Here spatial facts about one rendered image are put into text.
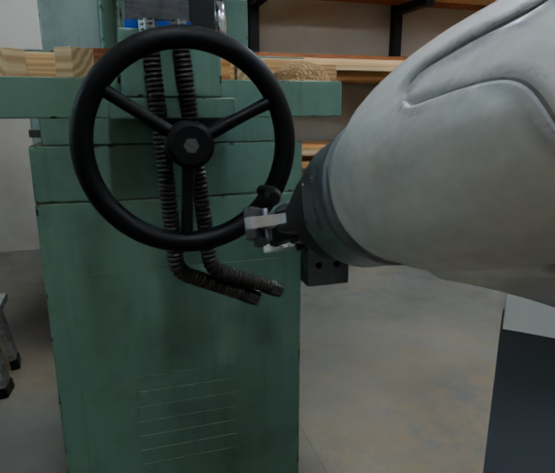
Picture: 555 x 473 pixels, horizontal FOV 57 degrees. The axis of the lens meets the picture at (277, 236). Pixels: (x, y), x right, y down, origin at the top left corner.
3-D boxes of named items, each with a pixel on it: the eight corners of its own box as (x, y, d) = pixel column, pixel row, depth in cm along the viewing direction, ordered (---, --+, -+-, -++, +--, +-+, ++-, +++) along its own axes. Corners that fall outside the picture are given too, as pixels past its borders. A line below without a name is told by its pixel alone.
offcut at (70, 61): (96, 78, 80) (93, 49, 79) (73, 77, 76) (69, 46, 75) (79, 79, 81) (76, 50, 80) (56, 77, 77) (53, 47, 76)
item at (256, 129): (41, 145, 77) (38, 118, 76) (57, 137, 96) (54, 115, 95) (292, 140, 88) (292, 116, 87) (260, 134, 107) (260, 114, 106)
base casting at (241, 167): (31, 205, 78) (23, 144, 76) (67, 164, 132) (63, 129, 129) (304, 190, 91) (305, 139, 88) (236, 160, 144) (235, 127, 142)
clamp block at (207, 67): (118, 97, 69) (114, 26, 67) (118, 98, 82) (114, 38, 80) (224, 97, 74) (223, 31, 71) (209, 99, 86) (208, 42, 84)
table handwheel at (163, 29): (19, 183, 59) (148, -34, 57) (43, 164, 77) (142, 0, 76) (226, 293, 70) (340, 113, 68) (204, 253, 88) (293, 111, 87)
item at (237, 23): (208, 57, 111) (206, -2, 108) (203, 60, 117) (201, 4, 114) (250, 58, 113) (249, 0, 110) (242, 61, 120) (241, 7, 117)
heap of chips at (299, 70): (287, 80, 86) (287, 56, 85) (265, 83, 99) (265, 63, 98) (336, 81, 88) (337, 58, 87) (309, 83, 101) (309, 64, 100)
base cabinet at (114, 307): (75, 574, 96) (29, 205, 78) (91, 405, 149) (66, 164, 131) (300, 520, 108) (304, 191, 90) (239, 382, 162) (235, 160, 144)
